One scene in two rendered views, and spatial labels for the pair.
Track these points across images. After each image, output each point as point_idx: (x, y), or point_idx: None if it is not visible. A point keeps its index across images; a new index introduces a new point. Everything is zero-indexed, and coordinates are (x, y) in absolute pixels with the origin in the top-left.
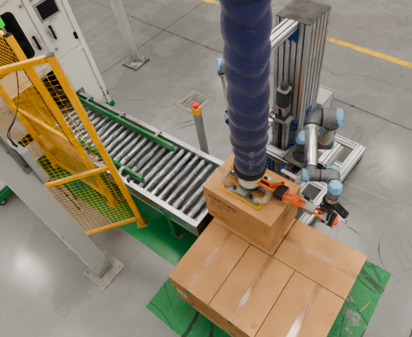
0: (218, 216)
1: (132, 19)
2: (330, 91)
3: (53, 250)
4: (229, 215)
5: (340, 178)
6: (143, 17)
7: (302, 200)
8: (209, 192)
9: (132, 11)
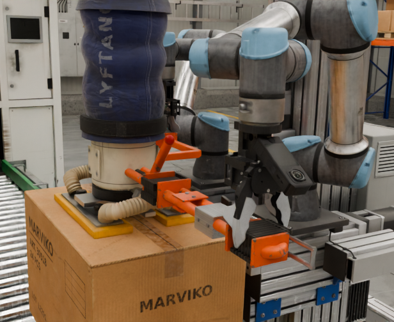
0: (37, 309)
1: (171, 166)
2: None
3: None
4: (47, 285)
5: (297, 52)
6: (187, 167)
7: (207, 202)
8: (29, 207)
9: (177, 161)
